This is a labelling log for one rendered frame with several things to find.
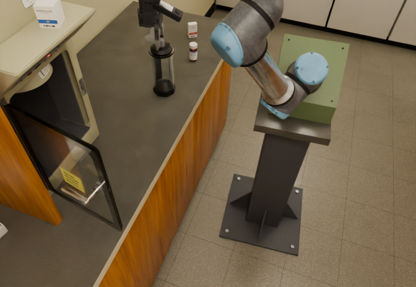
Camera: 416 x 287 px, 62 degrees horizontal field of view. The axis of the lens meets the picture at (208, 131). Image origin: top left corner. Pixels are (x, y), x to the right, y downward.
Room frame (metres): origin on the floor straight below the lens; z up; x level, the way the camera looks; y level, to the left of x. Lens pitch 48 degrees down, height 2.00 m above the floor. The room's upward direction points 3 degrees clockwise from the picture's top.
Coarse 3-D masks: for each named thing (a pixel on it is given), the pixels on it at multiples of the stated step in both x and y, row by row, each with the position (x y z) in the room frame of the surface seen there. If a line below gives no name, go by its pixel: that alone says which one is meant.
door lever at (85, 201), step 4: (64, 188) 0.49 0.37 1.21; (68, 188) 0.50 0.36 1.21; (96, 188) 0.50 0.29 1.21; (64, 192) 0.49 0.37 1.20; (68, 192) 0.48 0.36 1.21; (72, 192) 0.48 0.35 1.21; (76, 192) 0.48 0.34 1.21; (92, 192) 0.49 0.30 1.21; (96, 192) 0.49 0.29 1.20; (100, 192) 0.49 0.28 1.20; (72, 196) 0.47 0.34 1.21; (76, 196) 0.47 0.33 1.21; (80, 196) 0.47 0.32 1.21; (88, 196) 0.48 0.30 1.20; (92, 196) 0.48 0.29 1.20; (80, 200) 0.46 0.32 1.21; (84, 200) 0.46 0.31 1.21; (88, 200) 0.46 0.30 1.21; (84, 204) 0.45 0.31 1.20; (88, 204) 0.46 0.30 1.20
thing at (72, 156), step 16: (16, 112) 0.60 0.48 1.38; (32, 128) 0.58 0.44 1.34; (48, 128) 0.55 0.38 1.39; (32, 144) 0.60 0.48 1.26; (48, 144) 0.56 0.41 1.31; (64, 144) 0.53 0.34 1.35; (80, 144) 0.50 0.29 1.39; (48, 160) 0.58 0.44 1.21; (64, 160) 0.54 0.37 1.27; (80, 160) 0.51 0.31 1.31; (96, 160) 0.48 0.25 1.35; (48, 176) 0.60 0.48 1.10; (80, 176) 0.52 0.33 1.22; (96, 176) 0.49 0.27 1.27; (80, 192) 0.54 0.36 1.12; (80, 208) 0.56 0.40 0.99; (96, 208) 0.52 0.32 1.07; (112, 208) 0.48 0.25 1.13; (112, 224) 0.49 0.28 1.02
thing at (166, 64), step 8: (160, 56) 1.16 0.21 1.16; (152, 64) 1.19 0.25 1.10; (160, 64) 1.17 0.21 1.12; (168, 64) 1.18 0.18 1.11; (160, 72) 1.17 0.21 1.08; (168, 72) 1.18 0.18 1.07; (160, 80) 1.17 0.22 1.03; (168, 80) 1.18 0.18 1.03; (160, 88) 1.17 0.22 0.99; (168, 88) 1.18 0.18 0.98
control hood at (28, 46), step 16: (80, 16) 0.84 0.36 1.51; (32, 32) 0.76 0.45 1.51; (48, 32) 0.76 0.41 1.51; (64, 32) 0.76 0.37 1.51; (0, 48) 0.68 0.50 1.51; (16, 48) 0.68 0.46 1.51; (32, 48) 0.69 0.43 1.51; (48, 48) 0.70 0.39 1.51; (0, 64) 0.62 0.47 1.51; (16, 64) 0.62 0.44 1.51; (32, 64) 0.64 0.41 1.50; (0, 80) 0.60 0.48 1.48; (16, 80) 0.60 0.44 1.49; (0, 96) 0.61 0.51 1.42
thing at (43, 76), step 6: (48, 66) 0.85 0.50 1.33; (42, 72) 0.81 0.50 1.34; (48, 72) 0.82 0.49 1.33; (36, 78) 0.78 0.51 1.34; (42, 78) 0.79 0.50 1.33; (48, 78) 0.81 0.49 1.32; (30, 84) 0.76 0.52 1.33; (36, 84) 0.77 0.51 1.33; (42, 84) 0.78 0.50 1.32; (18, 90) 0.74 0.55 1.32; (24, 90) 0.75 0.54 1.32
